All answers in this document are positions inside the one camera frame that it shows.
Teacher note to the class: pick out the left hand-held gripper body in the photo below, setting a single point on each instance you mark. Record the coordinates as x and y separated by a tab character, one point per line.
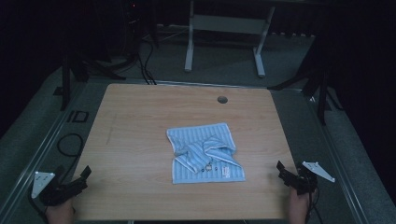
57	191

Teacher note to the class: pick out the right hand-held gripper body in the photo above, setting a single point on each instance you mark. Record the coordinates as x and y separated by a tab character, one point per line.
306	179

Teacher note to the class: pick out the blue white striped towel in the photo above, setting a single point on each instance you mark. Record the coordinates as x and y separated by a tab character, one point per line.
199	137

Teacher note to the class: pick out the person's left hand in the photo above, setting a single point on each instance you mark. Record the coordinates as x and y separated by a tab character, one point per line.
60	214

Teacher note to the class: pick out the person's right hand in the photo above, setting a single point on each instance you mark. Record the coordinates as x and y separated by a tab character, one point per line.
298	207

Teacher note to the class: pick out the black tripod stand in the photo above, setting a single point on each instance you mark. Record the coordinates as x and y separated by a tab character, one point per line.
322	93
66	81

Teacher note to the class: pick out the grey round table grommet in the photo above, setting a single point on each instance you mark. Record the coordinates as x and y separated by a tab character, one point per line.
222	100

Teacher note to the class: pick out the white metal desk frame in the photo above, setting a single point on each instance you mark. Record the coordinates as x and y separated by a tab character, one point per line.
225	24

